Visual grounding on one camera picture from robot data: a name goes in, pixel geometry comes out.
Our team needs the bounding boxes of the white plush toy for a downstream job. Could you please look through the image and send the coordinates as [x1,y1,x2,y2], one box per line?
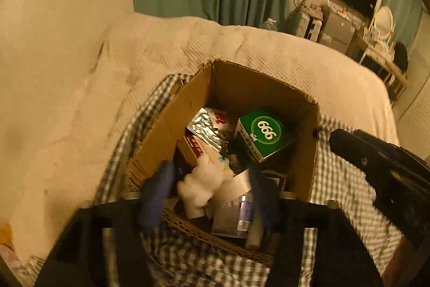
[176,156,236,210]

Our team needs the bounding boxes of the red white carton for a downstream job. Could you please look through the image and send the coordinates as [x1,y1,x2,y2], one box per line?
[183,135,222,166]

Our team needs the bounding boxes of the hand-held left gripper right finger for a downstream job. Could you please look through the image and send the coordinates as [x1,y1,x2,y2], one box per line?
[249,169,385,287]

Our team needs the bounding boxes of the clear bottle blue label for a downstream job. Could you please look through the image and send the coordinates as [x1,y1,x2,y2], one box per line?
[235,192,256,231]

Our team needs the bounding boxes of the silver packet black edges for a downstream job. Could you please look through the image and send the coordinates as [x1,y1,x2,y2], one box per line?
[212,203,243,238]

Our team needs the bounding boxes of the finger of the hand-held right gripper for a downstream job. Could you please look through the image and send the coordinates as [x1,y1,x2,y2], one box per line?
[328,128,401,180]

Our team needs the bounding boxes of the clear water bottle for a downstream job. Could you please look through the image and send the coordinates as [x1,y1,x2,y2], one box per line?
[260,18,279,33]

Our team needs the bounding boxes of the brown cardboard box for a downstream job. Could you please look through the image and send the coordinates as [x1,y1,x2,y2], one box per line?
[124,59,320,265]

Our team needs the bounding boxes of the round white mirror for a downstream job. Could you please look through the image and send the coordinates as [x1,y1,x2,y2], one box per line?
[371,6,394,42]

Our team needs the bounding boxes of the white storage boxes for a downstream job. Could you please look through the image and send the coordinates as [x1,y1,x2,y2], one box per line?
[289,9,323,40]

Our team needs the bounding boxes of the silver foil packet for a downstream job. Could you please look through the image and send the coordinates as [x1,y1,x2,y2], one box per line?
[186,107,236,153]

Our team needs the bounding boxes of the grey white checkered cloth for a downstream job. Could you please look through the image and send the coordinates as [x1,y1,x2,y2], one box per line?
[13,73,404,287]

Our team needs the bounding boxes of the grey cabinet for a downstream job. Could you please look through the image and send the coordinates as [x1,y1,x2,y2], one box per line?
[319,6,358,45]

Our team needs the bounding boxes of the green white medicine box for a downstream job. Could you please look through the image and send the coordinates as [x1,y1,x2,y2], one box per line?
[234,109,296,163]

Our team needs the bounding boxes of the white packet red print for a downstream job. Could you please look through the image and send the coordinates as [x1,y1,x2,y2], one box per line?
[210,109,233,130]

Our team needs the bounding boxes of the black chair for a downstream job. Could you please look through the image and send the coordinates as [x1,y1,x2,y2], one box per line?
[394,41,409,72]

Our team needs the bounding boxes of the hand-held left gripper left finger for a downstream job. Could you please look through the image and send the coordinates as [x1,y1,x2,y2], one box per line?
[34,159,177,287]

